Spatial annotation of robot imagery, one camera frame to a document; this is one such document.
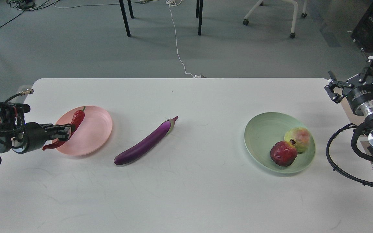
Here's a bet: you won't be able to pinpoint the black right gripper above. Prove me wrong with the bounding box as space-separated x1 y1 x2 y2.
324 56 373 116

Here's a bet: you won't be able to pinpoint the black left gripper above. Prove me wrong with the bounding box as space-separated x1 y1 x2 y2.
21 122 74 154

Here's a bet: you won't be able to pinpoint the red chili pepper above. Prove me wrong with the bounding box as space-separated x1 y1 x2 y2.
42 106 86 151

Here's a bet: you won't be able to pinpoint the yellow green custard apple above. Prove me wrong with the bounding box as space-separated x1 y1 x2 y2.
284 127 311 154

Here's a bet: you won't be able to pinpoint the red pomegranate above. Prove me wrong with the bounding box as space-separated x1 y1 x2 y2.
270 140 298 167

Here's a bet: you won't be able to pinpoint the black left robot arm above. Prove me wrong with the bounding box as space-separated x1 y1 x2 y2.
0 89 76 164

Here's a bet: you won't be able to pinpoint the pink plate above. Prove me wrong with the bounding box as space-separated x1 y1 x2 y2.
56 105 113 156

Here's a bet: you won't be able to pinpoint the purple eggplant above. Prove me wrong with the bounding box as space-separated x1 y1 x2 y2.
114 116 179 166

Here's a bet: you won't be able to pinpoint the light green plate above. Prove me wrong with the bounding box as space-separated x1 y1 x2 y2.
243 112 315 174

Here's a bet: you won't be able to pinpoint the white chair base with casters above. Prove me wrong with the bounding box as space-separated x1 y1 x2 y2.
242 0 309 40

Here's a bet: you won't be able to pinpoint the black table legs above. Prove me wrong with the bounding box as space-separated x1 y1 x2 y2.
118 0 203 37

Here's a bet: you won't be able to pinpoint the black cables on floor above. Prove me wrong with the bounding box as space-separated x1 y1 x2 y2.
0 0 57 38

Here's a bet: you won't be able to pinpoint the white cable on floor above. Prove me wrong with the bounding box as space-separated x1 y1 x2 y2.
165 0 201 79

